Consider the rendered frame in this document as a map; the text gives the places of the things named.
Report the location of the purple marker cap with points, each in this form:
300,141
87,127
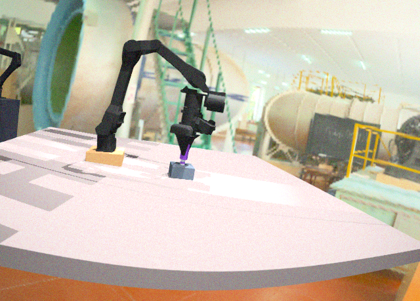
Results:
185,157

